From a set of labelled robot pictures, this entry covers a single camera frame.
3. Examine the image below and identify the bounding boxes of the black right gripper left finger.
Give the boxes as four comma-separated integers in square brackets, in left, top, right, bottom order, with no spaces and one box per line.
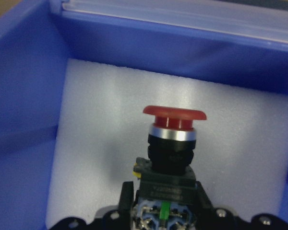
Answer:
[118,181,134,216]

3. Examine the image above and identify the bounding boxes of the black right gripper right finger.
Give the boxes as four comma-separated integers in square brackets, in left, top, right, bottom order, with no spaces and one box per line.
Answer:
[195,181,214,216]

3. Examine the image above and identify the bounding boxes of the red mushroom push button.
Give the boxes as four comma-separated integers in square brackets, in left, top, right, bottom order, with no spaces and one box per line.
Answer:
[133,105,206,230]

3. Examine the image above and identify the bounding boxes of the blue bin with buttons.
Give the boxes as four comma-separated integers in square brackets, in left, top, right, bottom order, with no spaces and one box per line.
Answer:
[0,0,288,230]

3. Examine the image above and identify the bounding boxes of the white liner in receiving bin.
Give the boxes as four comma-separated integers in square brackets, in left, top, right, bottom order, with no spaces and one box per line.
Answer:
[46,59,288,228]

